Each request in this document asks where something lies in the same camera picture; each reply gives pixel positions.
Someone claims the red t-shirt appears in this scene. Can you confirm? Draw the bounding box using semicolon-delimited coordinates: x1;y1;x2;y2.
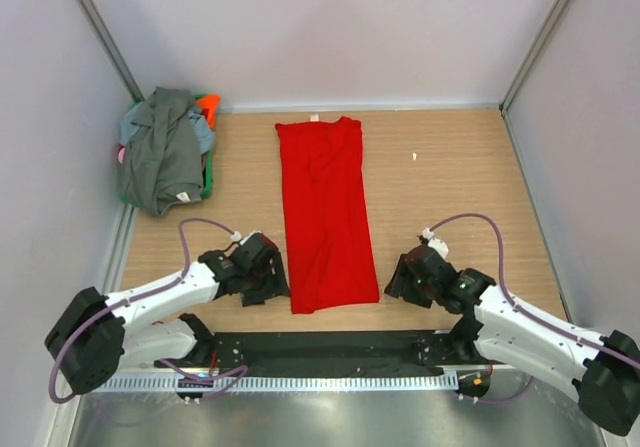
275;116;380;314

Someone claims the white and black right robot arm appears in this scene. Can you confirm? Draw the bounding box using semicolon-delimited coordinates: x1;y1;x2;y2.
385;244;639;437

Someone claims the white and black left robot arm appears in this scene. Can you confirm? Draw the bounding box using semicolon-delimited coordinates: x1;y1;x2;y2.
45;231;290;395

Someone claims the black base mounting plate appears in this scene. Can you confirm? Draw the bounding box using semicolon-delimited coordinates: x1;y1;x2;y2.
214;330;487;379

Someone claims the green plastic basket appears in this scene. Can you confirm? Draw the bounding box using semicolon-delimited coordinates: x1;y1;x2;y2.
117;94;216;201

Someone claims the grey t-shirt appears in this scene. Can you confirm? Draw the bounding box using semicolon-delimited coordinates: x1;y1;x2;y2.
119;87;204;216

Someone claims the light blue garment in basket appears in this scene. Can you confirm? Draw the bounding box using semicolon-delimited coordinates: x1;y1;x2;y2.
118;102;216;156

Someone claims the orange garment in basket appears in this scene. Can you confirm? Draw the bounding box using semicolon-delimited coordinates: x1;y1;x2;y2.
196;94;220;131

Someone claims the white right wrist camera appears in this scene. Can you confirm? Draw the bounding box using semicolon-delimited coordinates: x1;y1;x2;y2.
420;228;449;259

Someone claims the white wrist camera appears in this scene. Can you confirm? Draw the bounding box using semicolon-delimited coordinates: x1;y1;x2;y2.
420;228;449;259
229;230;261;248

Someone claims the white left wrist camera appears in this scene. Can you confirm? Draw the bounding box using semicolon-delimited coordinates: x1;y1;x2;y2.
229;230;261;248

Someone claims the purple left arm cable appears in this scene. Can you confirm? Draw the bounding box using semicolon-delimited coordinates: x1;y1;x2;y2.
47;217;250;426

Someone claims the white slotted cable duct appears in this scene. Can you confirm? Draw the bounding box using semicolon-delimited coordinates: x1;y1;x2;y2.
96;371;458;395

